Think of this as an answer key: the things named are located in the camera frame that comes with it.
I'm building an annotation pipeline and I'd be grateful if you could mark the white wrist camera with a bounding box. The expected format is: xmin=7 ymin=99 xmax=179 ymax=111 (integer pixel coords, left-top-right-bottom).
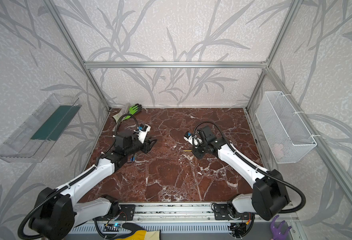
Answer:
xmin=184 ymin=131 xmax=202 ymax=148
xmin=138 ymin=124 xmax=151 ymax=144

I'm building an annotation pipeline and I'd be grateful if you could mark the clear plastic wall tray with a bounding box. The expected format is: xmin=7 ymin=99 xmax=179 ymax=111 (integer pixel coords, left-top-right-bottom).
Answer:
xmin=0 ymin=94 xmax=82 ymax=163

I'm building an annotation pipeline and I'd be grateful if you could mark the grey work glove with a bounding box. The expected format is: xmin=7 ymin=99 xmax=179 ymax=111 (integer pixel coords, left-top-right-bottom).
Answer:
xmin=113 ymin=103 xmax=131 ymax=123

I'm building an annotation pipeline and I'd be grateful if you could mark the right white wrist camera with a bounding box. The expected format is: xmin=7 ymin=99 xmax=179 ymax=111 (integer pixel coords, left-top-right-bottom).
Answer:
xmin=184 ymin=131 xmax=202 ymax=148

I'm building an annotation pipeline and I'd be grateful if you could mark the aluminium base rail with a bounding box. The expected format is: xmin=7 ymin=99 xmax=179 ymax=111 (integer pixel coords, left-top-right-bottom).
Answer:
xmin=45 ymin=201 xmax=299 ymax=235

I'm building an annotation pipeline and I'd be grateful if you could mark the blue key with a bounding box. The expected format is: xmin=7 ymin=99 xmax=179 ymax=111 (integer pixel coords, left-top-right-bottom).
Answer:
xmin=128 ymin=154 xmax=138 ymax=163

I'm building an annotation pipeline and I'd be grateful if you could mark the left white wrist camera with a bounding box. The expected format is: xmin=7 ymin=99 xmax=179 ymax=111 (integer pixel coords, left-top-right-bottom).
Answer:
xmin=138 ymin=124 xmax=151 ymax=144

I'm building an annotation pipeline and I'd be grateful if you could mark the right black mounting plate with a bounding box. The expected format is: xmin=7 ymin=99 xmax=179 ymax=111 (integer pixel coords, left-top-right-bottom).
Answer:
xmin=211 ymin=203 xmax=251 ymax=221

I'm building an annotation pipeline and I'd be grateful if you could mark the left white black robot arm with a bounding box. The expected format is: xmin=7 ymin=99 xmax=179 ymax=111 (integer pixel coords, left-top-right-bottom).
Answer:
xmin=17 ymin=123 xmax=157 ymax=240

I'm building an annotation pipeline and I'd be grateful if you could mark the black mounting plate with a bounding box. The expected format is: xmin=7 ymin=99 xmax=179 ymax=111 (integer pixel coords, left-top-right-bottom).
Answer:
xmin=211 ymin=203 xmax=251 ymax=221
xmin=104 ymin=204 xmax=136 ymax=222

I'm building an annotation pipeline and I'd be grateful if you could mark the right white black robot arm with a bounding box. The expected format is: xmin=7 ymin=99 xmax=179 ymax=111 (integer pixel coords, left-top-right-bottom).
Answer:
xmin=184 ymin=121 xmax=307 ymax=221

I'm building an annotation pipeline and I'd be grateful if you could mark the green black work glove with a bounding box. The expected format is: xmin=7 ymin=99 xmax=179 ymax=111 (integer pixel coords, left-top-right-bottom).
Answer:
xmin=127 ymin=104 xmax=143 ymax=116

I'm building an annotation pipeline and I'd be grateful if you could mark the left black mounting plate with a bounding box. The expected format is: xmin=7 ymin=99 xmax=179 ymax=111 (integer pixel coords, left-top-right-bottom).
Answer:
xmin=104 ymin=204 xmax=136 ymax=222

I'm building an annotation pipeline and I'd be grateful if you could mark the yellow black glove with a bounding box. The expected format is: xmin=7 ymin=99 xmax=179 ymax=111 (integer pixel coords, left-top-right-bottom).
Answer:
xmin=112 ymin=223 xmax=161 ymax=240

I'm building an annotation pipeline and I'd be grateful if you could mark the purple hand-shaped object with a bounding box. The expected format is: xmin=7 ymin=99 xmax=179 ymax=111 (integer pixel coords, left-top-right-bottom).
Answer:
xmin=270 ymin=215 xmax=292 ymax=240

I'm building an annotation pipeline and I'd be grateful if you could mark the white wire mesh basket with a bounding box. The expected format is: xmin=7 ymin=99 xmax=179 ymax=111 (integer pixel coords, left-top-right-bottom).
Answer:
xmin=256 ymin=91 xmax=317 ymax=164

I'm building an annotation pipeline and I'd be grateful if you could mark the pink object in basket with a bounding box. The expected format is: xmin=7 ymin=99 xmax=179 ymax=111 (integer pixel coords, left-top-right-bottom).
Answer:
xmin=272 ymin=144 xmax=284 ymax=160

